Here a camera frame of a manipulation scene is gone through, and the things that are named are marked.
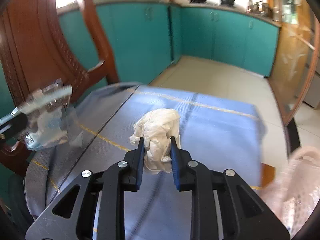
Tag white tissue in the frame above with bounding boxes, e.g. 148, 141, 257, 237
130, 108, 181, 174

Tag teal lower kitchen cabinets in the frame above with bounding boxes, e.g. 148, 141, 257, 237
57, 0, 281, 84

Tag white plastic trash basket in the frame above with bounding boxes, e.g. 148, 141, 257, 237
259, 146, 319, 239

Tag brown wooden chair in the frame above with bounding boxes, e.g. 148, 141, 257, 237
0, 0, 119, 176

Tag glass sliding door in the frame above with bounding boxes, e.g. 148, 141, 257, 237
267, 0, 319, 126

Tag black cooking pot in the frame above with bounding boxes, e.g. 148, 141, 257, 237
220, 0, 235, 7

